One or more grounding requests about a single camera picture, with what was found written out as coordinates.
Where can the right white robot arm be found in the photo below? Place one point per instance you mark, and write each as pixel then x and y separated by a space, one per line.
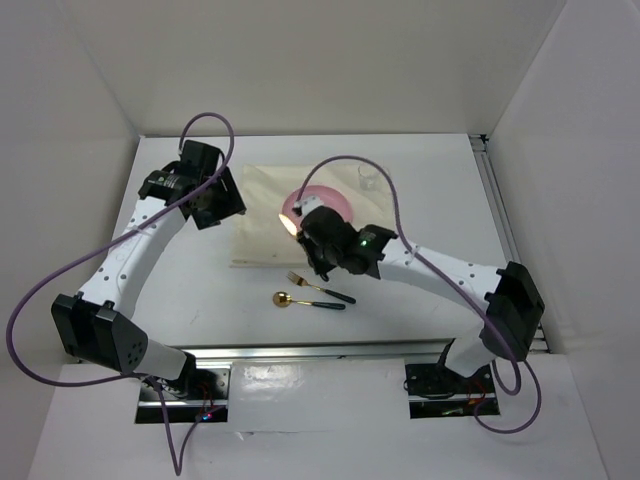
pixel 506 299

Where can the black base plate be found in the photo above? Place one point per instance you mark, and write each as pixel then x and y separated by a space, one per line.
pixel 205 399
pixel 435 392

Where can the front aluminium rail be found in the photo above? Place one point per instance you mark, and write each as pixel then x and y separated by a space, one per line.
pixel 404 349

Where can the gold knife green handle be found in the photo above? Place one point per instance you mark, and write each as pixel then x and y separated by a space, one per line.
pixel 290 222

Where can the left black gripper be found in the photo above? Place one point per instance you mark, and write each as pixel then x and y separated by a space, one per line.
pixel 230 203

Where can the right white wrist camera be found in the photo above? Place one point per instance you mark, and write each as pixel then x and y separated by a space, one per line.
pixel 305 205

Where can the clear drinking glass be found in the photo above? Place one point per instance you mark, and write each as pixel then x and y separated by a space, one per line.
pixel 370 178

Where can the gold fork green handle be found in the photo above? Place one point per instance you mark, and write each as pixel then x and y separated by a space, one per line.
pixel 301 282

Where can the pink plate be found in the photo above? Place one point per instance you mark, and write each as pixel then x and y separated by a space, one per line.
pixel 331 198

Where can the gold spoon green handle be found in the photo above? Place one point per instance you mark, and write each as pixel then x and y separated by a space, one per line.
pixel 283 299

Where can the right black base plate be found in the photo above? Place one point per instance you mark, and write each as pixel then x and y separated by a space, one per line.
pixel 435 392

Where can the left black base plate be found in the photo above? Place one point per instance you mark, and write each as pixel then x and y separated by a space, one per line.
pixel 205 399

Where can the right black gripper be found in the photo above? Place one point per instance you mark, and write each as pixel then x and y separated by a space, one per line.
pixel 319 266

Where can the cream cloth placemat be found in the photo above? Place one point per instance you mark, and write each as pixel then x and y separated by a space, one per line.
pixel 260 239

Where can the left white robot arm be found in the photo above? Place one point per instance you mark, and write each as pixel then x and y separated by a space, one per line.
pixel 96 324

